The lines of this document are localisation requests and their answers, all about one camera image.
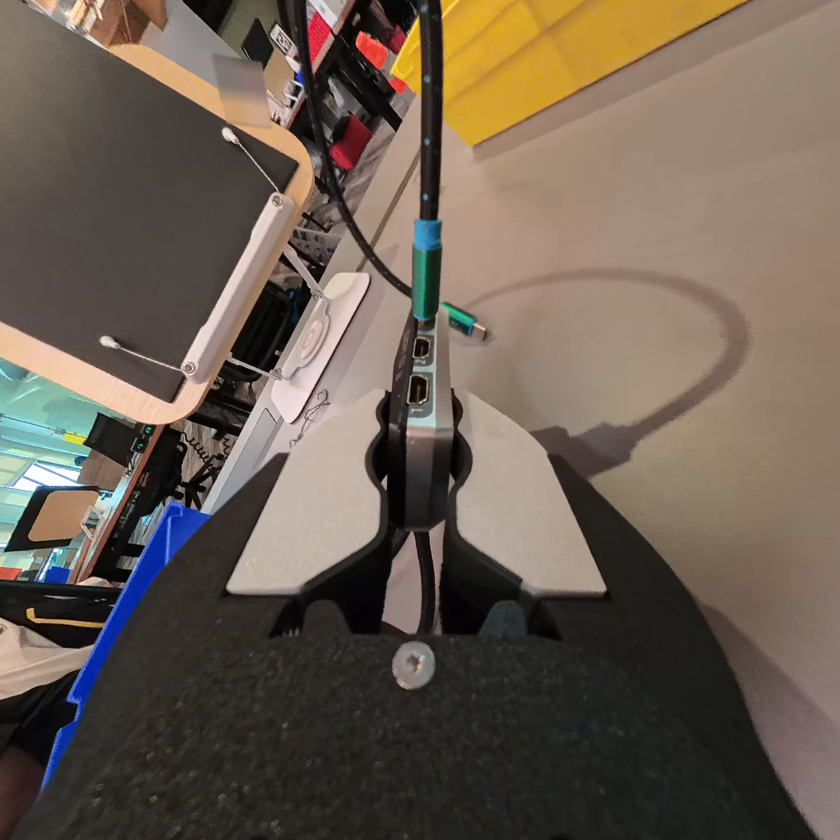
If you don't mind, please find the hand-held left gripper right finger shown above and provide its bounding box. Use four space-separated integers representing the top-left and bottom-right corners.
436 387 608 636

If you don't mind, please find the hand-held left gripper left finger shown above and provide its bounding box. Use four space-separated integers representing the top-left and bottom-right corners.
226 387 395 636

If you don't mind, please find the silver hdmi hub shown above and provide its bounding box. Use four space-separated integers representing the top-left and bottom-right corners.
387 305 458 532

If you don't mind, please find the thin black hub cable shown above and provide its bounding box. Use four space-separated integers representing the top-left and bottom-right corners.
413 530 439 636

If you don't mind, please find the blue plastic bin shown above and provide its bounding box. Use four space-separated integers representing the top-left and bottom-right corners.
41 502 212 791

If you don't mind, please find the yellow plastic bin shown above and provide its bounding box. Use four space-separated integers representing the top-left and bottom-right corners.
390 0 752 147

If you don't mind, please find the brown backed chair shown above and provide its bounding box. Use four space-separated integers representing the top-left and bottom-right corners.
3 484 101 553

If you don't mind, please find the black board with wooden rim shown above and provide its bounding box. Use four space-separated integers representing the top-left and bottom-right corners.
0 0 315 426

